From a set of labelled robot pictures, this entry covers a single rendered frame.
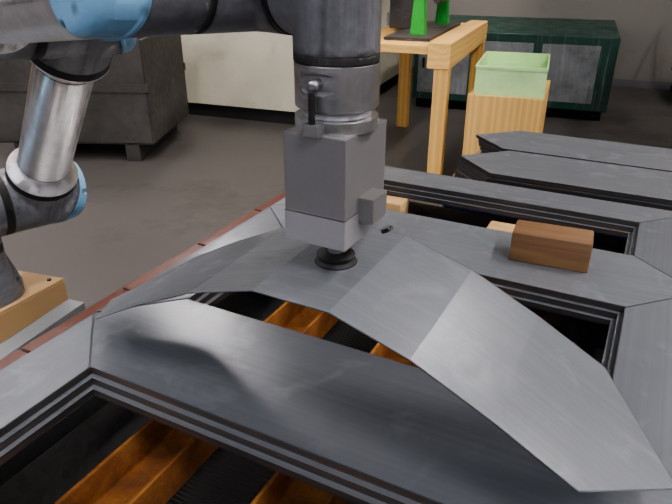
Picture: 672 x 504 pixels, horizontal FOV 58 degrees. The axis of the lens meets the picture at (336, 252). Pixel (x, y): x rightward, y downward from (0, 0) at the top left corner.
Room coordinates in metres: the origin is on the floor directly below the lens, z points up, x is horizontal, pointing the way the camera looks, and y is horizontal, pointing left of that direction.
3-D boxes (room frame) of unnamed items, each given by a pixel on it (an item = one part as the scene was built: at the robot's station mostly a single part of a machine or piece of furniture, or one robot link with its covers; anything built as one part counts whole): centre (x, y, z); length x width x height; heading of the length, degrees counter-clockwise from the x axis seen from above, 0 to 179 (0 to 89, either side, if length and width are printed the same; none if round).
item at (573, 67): (6.11, -1.76, 0.34); 1.69 x 1.55 x 0.69; 69
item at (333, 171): (0.53, -0.01, 1.10); 0.10 x 0.09 x 0.16; 61
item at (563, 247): (0.88, -0.35, 0.87); 0.12 x 0.06 x 0.05; 67
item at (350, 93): (0.54, 0.00, 1.18); 0.08 x 0.08 x 0.05
